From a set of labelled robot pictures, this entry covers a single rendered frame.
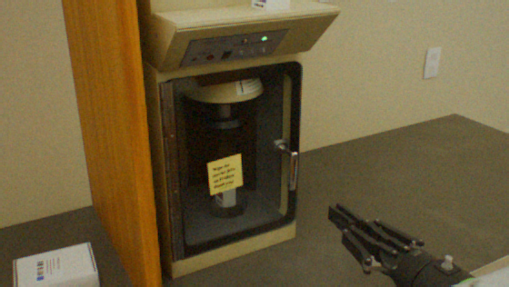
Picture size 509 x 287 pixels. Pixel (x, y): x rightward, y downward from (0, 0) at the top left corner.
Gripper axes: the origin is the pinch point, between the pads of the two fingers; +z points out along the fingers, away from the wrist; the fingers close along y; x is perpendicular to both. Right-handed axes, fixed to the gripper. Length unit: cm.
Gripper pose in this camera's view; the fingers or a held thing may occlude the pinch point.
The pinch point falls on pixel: (344, 219)
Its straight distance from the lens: 96.3
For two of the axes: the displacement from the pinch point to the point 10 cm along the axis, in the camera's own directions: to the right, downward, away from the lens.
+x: -0.2, 9.2, 3.9
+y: -8.7, 1.7, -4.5
